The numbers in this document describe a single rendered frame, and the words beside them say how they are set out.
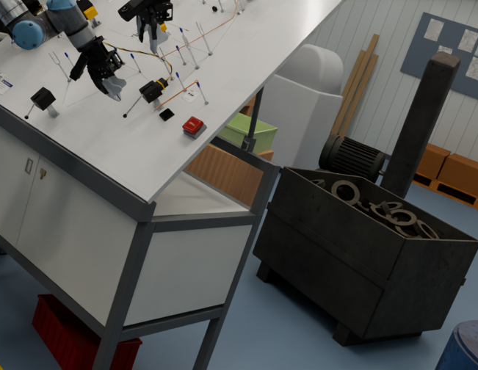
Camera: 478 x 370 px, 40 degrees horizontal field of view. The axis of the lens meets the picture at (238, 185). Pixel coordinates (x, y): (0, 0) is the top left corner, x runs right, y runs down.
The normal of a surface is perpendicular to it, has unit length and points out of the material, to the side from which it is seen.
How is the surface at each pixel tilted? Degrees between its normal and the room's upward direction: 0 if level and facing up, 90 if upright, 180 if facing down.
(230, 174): 90
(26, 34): 90
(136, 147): 50
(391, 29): 90
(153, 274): 90
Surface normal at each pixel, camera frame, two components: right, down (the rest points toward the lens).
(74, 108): -0.27, -0.58
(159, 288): 0.72, 0.41
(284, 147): -0.55, 0.04
